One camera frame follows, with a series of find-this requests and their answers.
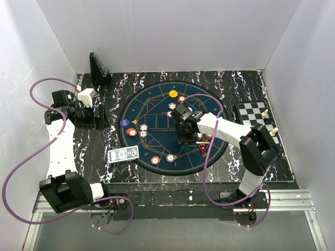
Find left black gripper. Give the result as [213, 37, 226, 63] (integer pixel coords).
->
[75, 104, 110, 130]

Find red black triangle marker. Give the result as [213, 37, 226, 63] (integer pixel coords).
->
[196, 142, 210, 155]

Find purple small blind button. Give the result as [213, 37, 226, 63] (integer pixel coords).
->
[120, 119, 130, 128]

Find blue white chips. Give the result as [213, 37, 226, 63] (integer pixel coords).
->
[169, 103, 176, 110]
[140, 124, 148, 131]

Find blue white chip stack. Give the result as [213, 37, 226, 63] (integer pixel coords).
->
[166, 154, 175, 163]

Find yellow round dealer button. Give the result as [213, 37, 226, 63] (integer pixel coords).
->
[169, 90, 178, 98]

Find red yellow chip stack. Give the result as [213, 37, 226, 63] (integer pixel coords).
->
[151, 156, 160, 165]

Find green poker chip stack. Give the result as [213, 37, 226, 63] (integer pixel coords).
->
[181, 144, 189, 152]

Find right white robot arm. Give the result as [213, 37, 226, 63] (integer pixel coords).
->
[171, 104, 280, 208]

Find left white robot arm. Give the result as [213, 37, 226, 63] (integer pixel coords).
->
[39, 88, 111, 213]

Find round blue poker mat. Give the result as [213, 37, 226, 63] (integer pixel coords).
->
[118, 82, 228, 176]

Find black card shoe stand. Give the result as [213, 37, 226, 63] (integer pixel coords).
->
[89, 52, 112, 86]

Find black white chessboard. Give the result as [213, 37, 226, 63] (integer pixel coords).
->
[232, 100, 283, 151]

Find black chess piece upper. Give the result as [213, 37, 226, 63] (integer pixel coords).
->
[264, 118, 273, 124]

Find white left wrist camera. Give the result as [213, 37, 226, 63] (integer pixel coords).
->
[77, 88, 96, 108]

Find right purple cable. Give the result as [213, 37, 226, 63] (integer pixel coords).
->
[180, 94, 270, 229]

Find purple cable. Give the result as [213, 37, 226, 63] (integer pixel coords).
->
[2, 77, 135, 235]
[180, 94, 270, 229]

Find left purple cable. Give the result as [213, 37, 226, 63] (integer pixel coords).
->
[2, 77, 135, 235]

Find aluminium frame rail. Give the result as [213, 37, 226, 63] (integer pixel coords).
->
[23, 190, 327, 250]

